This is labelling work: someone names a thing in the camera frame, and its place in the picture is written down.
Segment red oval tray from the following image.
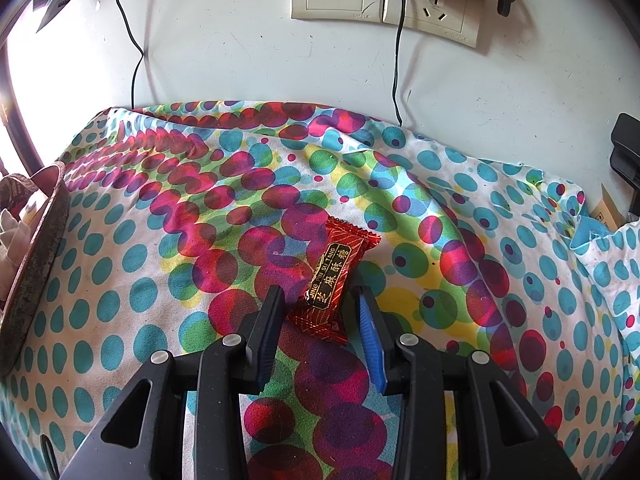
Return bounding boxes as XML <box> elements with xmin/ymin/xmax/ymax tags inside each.
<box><xmin>0</xmin><ymin>162</ymin><xmax>71</xmax><ymax>378</ymax></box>

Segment white sock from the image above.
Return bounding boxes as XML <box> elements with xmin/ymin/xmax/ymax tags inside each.
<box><xmin>0</xmin><ymin>207</ymin><xmax>36</xmax><ymax>301</ymax></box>

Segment black webcam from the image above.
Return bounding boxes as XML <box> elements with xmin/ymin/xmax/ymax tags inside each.
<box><xmin>609</xmin><ymin>112</ymin><xmax>640</xmax><ymax>186</ymax></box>

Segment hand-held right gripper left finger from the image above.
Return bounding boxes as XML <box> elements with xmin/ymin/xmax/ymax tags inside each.
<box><xmin>60</xmin><ymin>285</ymin><xmax>286</xmax><ymax>480</ymax></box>

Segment dark brown snack bag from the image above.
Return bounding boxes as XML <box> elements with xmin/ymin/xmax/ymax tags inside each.
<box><xmin>0</xmin><ymin>174</ymin><xmax>40</xmax><ymax>211</ymax></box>

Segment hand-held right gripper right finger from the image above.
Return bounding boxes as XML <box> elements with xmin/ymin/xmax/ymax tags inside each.
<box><xmin>354</xmin><ymin>286</ymin><xmax>583</xmax><ymax>480</ymax></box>

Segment red candy packet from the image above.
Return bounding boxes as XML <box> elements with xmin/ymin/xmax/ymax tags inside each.
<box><xmin>286</xmin><ymin>216</ymin><xmax>382</xmax><ymax>345</ymax></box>

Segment black cable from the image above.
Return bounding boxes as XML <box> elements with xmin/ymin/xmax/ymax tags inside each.
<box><xmin>116</xmin><ymin>0</ymin><xmax>146</xmax><ymax>110</ymax></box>
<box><xmin>391</xmin><ymin>0</ymin><xmax>407</xmax><ymax>128</ymax></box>

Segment cardboard box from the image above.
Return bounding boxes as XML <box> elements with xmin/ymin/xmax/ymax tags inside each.
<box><xmin>592</xmin><ymin>184</ymin><xmax>628</xmax><ymax>228</ymax></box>

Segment beige power wall socket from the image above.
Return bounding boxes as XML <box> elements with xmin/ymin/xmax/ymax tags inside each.
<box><xmin>382</xmin><ymin>0</ymin><xmax>485</xmax><ymax>50</ymax></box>

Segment polka dot cloth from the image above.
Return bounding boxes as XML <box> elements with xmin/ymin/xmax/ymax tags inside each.
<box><xmin>0</xmin><ymin>100</ymin><xmax>640</xmax><ymax>480</ymax></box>

